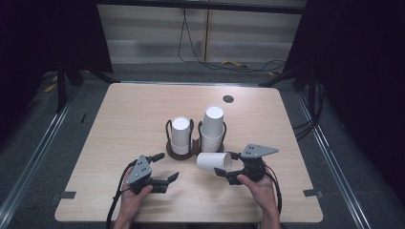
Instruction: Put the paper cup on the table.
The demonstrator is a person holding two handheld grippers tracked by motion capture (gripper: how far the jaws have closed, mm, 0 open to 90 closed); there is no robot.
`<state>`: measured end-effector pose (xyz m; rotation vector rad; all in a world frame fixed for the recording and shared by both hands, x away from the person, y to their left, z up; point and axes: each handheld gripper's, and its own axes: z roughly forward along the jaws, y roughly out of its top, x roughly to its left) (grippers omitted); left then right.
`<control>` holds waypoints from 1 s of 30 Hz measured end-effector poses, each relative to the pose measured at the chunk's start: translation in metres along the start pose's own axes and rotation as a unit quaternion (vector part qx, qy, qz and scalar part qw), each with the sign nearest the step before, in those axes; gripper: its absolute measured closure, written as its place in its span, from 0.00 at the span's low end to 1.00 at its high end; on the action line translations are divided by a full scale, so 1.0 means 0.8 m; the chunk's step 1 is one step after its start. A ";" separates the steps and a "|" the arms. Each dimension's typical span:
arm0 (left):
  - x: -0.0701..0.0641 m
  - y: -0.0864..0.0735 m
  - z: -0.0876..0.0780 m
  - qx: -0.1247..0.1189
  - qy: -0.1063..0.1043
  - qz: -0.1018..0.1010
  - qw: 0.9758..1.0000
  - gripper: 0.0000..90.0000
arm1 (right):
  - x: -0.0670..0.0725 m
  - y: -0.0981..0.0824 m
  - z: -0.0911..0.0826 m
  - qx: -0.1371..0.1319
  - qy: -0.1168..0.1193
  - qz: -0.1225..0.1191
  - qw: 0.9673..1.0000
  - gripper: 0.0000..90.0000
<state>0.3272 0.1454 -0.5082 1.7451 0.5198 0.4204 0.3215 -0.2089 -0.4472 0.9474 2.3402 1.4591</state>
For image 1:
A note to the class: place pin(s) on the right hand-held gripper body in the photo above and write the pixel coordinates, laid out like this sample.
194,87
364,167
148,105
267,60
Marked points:
254,165

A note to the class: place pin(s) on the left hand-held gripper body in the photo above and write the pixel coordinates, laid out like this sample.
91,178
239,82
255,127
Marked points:
140,173

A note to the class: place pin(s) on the single white paper cup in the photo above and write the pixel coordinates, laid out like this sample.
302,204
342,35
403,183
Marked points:
211,162

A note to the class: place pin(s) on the stack of white paper cups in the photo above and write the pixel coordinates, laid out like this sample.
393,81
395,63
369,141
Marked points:
212,127
180,133

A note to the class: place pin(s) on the person's left hand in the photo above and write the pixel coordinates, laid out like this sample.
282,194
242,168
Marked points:
130,203

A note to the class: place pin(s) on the person's right hand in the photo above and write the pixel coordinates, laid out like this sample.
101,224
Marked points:
264,197

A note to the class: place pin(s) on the round brown table grommet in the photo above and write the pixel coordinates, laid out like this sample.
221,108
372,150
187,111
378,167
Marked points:
228,99

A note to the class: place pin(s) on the grey tape piece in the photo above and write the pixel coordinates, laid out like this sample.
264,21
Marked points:
312,192
67,195

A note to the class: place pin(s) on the black metal stand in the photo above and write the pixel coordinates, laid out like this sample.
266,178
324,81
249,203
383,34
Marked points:
280,78
61,92

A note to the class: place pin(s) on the yellow strip on floor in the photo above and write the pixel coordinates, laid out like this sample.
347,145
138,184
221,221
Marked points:
235,63
50,88

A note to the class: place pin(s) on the black curtain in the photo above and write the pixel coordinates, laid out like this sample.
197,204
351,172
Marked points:
356,63
47,35

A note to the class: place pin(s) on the metal floor rail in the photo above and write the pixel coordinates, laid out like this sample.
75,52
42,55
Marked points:
331,149
35,149

